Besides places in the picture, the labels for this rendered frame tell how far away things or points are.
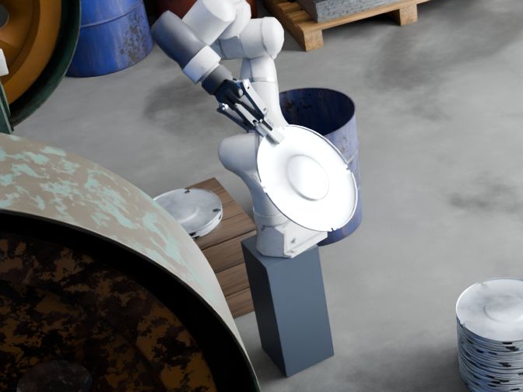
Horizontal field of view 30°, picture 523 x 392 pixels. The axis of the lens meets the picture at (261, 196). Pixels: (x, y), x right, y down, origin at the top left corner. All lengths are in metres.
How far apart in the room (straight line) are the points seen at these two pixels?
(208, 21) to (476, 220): 1.73
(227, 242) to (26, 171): 2.21
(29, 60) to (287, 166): 0.93
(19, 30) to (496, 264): 1.82
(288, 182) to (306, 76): 2.71
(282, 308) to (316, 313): 0.13
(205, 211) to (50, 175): 2.26
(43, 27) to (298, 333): 1.21
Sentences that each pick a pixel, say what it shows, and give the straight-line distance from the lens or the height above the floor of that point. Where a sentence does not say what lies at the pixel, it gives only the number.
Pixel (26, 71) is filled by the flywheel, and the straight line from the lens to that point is 2.93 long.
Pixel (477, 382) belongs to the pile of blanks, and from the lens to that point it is 3.05.
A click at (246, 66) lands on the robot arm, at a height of 0.99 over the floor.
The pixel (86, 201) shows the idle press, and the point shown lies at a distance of 1.10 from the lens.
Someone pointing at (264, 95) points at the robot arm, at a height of 0.93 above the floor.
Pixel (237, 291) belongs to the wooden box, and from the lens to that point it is 3.42.
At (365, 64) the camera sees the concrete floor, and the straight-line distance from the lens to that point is 5.06.
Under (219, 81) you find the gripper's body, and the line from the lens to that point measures 2.35.
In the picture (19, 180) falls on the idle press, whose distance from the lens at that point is 1.08.
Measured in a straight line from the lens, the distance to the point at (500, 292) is 3.08.
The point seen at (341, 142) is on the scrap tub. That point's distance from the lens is 3.54.
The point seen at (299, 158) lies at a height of 0.98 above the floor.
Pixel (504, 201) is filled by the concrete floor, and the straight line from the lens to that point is 3.90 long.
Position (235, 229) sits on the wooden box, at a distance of 3.29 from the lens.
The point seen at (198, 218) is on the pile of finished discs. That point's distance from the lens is 3.34.
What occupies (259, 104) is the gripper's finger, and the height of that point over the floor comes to 1.12.
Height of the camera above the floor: 2.19
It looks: 32 degrees down
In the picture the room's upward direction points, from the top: 10 degrees counter-clockwise
